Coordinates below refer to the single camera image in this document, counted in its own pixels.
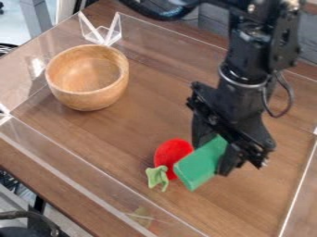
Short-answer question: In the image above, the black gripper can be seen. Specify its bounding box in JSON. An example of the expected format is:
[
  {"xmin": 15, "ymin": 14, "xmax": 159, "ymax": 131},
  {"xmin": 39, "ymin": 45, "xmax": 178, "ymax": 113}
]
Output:
[{"xmin": 187, "ymin": 81, "xmax": 276, "ymax": 176}]

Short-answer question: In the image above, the green rectangular block stick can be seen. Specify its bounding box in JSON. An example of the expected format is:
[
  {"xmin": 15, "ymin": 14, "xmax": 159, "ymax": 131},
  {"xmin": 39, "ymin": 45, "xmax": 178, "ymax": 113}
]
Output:
[{"xmin": 174, "ymin": 135, "xmax": 227, "ymax": 191}]

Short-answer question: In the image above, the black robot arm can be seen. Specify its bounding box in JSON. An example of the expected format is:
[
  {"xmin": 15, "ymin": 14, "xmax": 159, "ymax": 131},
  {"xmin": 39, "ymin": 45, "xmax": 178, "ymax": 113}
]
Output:
[{"xmin": 171, "ymin": 0, "xmax": 305, "ymax": 176}]

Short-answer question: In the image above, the brown wooden bowl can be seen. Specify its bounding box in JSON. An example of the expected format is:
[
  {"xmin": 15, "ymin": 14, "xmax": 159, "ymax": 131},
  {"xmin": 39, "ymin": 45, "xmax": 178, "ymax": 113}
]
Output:
[{"xmin": 44, "ymin": 44, "xmax": 128, "ymax": 111}]

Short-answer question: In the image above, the red plush strawberry toy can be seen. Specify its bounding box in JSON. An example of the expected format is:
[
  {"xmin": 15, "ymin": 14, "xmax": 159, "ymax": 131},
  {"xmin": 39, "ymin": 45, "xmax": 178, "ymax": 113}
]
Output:
[{"xmin": 144, "ymin": 138, "xmax": 193, "ymax": 192}]

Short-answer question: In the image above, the clear acrylic tray enclosure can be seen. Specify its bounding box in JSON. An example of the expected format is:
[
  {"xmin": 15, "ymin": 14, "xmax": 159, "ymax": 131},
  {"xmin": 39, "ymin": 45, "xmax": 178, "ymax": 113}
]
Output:
[{"xmin": 0, "ymin": 13, "xmax": 317, "ymax": 237}]

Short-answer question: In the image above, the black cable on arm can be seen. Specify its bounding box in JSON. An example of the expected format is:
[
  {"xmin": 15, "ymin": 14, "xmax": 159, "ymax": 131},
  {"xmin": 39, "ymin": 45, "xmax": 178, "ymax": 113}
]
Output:
[{"xmin": 116, "ymin": 0, "xmax": 199, "ymax": 22}]

